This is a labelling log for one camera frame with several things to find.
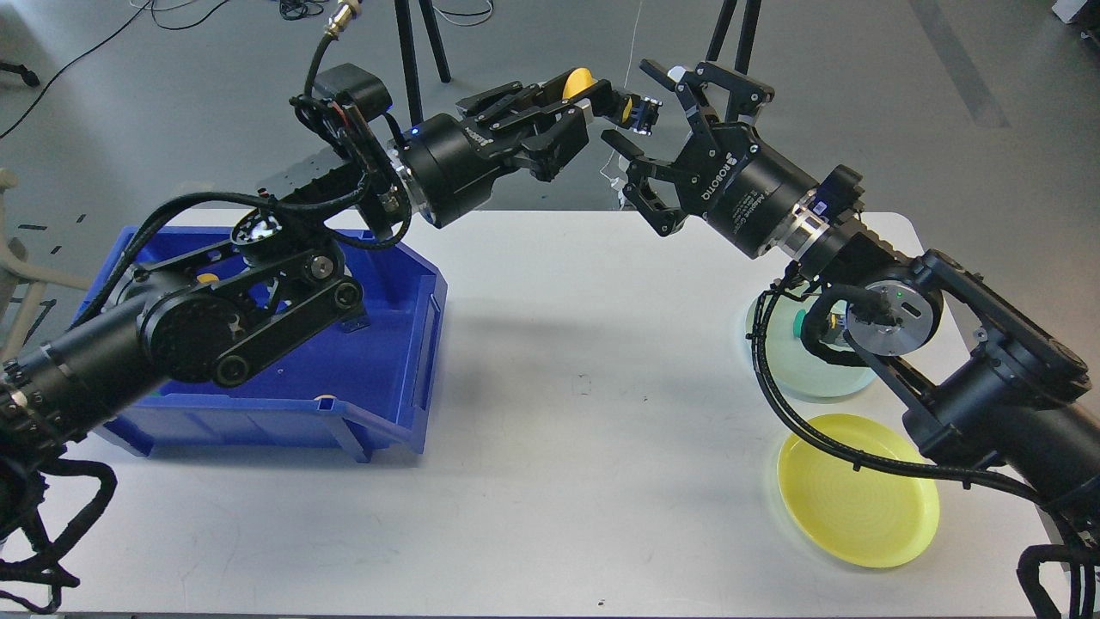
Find yellow plate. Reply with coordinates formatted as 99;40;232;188
776;432;941;570

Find right black tripod legs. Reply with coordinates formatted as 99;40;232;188
703;0;762;82

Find green push button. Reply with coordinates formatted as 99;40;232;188
792;309;850;350
340;313;370;334

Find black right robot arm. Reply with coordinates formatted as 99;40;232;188
593;60;1097;618

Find blue plastic storage bin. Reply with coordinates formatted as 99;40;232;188
98;243;447;463

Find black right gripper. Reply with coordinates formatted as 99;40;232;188
601;58;820;258

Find black floor cables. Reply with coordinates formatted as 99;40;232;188
0;0;496;140

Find left black tripod legs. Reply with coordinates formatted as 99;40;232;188
393;0;453;126

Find light green plate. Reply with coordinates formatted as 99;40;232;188
765;297;877;402

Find black tripod legs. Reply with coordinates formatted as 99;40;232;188
703;0;762;82
393;0;453;126

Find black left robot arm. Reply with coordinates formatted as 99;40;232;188
3;1;652;615

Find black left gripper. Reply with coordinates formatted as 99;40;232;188
400;79;594;229

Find beige chair frame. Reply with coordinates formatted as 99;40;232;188
0;169;78;388

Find green push button in bin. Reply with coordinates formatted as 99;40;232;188
340;313;370;334

